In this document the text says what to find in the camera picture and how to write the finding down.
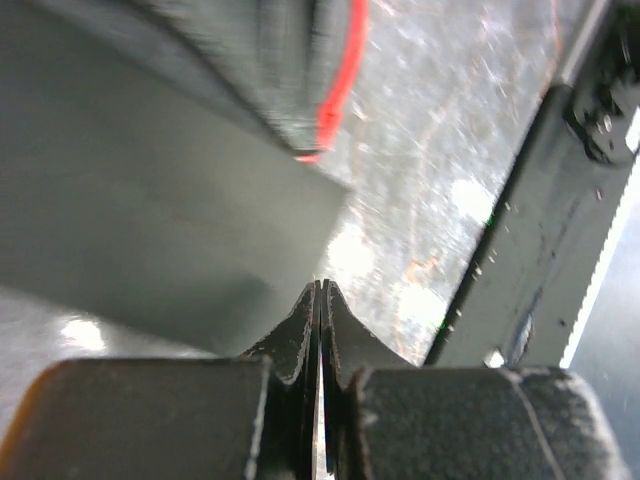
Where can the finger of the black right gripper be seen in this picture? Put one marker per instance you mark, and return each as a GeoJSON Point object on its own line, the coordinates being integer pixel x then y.
{"type": "Point", "coordinates": [267, 65]}

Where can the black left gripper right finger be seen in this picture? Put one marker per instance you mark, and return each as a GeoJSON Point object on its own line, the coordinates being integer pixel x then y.
{"type": "Point", "coordinates": [388, 419]}

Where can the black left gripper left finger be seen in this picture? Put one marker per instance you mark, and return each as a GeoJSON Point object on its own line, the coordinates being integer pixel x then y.
{"type": "Point", "coordinates": [249, 417]}

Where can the black network switch box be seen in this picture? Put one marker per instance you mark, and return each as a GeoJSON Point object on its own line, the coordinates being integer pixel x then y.
{"type": "Point", "coordinates": [127, 198]}

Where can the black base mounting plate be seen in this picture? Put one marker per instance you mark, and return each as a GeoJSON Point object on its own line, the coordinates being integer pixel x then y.
{"type": "Point", "coordinates": [520, 302]}

